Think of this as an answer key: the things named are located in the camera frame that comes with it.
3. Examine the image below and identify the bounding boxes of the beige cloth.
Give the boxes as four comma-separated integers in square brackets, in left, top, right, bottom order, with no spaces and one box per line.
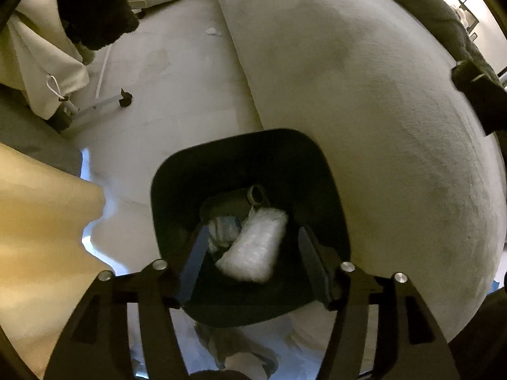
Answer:
[0,142,116,378]

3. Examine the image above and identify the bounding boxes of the crumpled white bag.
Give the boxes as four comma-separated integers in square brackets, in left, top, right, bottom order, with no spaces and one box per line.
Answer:
[193,320,304,380]

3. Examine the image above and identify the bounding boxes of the black trash bin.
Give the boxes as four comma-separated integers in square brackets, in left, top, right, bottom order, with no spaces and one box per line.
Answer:
[151,128,352,328]

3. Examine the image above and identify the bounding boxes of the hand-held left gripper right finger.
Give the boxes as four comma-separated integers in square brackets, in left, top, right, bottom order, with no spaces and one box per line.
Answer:
[298,225,463,380]

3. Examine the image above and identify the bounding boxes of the cardboard tape core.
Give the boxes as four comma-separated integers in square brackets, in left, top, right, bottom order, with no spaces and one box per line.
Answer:
[246,184,271,209]

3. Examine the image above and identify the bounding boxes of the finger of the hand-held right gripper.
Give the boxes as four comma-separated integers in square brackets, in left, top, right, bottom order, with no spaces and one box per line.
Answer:
[451,60,507,136]

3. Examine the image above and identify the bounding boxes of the black hanging garment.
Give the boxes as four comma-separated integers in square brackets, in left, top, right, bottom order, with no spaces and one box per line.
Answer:
[55,0,140,52]

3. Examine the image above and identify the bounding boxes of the white clothes rack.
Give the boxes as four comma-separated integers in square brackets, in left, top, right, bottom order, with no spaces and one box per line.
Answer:
[59,43,134,129]

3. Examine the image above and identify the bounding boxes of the white padded pouch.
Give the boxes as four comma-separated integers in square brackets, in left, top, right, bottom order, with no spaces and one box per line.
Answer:
[215,206,288,283]

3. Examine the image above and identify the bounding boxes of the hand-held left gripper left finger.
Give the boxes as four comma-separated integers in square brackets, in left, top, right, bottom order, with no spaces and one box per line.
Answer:
[43,222,211,380]

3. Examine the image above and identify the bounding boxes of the black frame stand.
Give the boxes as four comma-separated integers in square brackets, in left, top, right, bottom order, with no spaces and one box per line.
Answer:
[443,0,481,30]

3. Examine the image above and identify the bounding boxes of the grey fluffy blanket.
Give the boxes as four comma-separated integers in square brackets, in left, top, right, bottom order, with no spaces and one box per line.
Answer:
[348,0,500,73]

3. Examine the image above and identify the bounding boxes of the beige hanging coat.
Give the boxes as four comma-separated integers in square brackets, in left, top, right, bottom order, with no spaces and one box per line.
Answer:
[0,6,91,123]

